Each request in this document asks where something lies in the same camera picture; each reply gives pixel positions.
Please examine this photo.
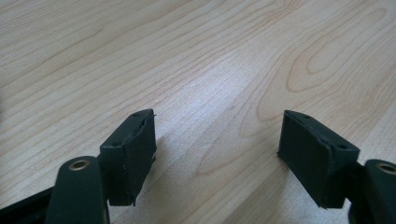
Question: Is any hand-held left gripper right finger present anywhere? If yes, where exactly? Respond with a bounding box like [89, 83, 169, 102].
[276, 109, 361, 209]

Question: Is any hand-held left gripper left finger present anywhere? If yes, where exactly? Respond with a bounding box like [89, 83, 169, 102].
[99, 108, 158, 207]

